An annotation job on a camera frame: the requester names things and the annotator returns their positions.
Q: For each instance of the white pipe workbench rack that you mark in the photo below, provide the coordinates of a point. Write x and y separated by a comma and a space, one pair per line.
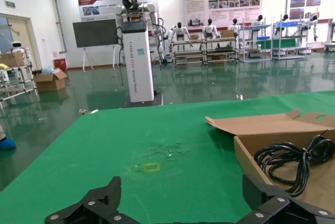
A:
18, 88

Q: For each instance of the blue plastic bin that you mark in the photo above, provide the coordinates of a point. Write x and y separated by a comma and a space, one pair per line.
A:
263, 38

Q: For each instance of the grey pipe shelf rack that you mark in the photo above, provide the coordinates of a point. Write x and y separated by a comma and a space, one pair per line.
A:
222, 50
188, 51

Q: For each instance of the red box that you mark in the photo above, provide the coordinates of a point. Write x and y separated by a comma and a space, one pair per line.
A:
60, 64

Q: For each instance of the small cardboard carton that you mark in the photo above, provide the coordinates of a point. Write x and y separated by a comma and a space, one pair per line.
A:
194, 37
227, 33

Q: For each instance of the white humanoid robot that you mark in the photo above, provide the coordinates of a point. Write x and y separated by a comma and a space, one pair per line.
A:
210, 29
282, 23
180, 31
313, 22
257, 22
234, 26

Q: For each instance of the open cardboard carton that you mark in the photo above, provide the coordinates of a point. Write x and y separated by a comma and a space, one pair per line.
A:
49, 82

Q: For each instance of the white wheeled tower robot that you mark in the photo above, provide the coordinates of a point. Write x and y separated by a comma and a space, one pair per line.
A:
138, 64

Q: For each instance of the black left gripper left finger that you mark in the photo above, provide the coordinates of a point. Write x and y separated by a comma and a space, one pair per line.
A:
99, 205

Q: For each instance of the yellow tape square mark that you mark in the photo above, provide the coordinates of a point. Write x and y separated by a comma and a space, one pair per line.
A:
144, 168

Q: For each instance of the green exit sign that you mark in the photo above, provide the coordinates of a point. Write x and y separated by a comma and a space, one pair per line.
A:
10, 4

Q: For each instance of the white wall pipe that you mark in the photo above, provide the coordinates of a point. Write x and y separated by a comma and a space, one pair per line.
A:
58, 14

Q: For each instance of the metal table clamp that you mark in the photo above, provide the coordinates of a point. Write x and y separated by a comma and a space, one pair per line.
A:
239, 97
87, 111

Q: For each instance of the cardboard box with torn rim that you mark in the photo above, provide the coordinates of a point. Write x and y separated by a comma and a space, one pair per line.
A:
261, 127

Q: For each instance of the brown cardboard carton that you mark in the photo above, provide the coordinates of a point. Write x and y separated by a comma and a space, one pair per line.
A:
11, 59

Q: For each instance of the black display on stand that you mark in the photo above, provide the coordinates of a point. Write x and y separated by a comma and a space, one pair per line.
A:
94, 32

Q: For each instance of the green tablecloth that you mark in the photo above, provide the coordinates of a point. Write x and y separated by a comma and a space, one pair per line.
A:
104, 143

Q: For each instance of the small round-headed white robot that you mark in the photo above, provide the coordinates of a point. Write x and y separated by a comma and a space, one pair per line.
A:
17, 48

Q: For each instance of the white pipe shelf rack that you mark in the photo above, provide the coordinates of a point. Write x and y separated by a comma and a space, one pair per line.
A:
255, 51
288, 51

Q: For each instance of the beige door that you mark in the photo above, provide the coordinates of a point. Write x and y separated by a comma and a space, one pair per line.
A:
18, 33

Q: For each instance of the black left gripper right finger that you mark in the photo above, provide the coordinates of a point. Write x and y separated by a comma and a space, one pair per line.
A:
277, 208

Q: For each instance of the blue shoe cover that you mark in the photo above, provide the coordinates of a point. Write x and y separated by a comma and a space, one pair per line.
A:
7, 143

